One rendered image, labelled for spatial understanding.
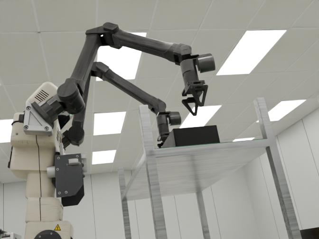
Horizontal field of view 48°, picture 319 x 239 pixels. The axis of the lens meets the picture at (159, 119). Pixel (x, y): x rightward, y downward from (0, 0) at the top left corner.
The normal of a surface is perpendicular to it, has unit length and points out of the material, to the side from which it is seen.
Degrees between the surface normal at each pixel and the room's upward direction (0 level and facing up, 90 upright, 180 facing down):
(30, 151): 90
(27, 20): 180
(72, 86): 69
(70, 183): 90
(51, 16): 180
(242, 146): 90
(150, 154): 90
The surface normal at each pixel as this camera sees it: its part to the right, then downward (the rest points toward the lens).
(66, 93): -0.16, -0.63
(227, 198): 0.18, -0.36
